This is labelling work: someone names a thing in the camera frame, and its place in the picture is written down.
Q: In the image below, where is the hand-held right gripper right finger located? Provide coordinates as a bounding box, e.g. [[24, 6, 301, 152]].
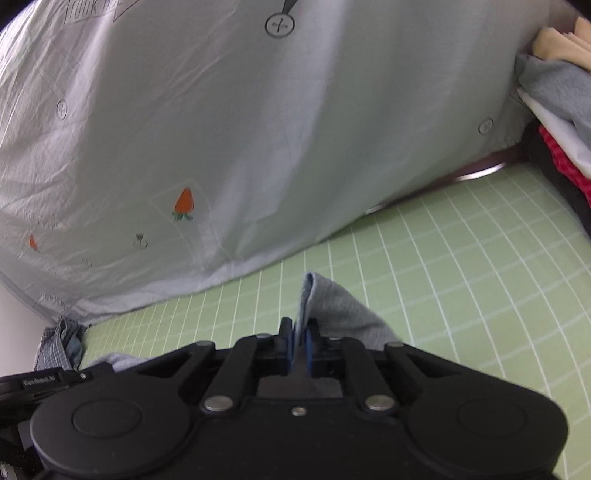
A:
[[302, 319, 459, 413]]

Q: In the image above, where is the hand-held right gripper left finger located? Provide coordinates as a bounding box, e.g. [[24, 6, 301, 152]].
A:
[[136, 318, 296, 413]]

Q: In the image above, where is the grey fleece sweater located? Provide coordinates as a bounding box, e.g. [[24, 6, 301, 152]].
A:
[[99, 272, 407, 374]]

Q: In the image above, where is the blue plaid shirt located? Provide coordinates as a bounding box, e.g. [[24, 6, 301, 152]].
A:
[[36, 318, 90, 372]]

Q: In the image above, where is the blue denim garment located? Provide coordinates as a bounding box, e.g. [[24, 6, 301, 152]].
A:
[[65, 335, 85, 370]]

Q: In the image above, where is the green grid mat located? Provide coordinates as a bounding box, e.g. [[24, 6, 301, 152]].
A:
[[81, 164, 591, 480]]

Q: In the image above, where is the grey printed sheet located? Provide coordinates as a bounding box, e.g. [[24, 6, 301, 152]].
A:
[[0, 0, 573, 324]]

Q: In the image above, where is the black folded cloth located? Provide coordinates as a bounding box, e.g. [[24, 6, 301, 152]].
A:
[[522, 121, 591, 223]]

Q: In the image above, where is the red folded cloth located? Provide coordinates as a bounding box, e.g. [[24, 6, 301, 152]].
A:
[[538, 127, 591, 204]]

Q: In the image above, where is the white folded cloth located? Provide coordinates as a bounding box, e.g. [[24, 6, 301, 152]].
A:
[[517, 88, 591, 180]]

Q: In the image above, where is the grey folded cloth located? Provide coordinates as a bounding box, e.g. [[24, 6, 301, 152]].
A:
[[515, 53, 591, 141]]

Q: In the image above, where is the beige folded cloth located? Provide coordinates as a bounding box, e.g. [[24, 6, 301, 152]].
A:
[[531, 17, 591, 71]]

